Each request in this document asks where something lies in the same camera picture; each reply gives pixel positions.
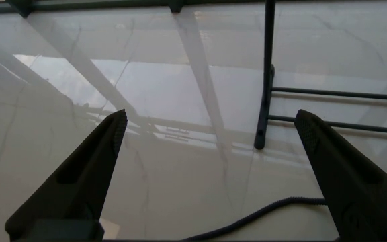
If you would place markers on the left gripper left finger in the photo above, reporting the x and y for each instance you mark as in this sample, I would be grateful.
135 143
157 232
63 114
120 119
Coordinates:
76 198

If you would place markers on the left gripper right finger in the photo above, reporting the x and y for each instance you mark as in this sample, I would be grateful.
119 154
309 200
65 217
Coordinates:
338 188

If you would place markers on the black clothes rack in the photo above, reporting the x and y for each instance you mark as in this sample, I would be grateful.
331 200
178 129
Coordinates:
268 50

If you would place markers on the window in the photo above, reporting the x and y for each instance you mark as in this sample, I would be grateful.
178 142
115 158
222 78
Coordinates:
22 6

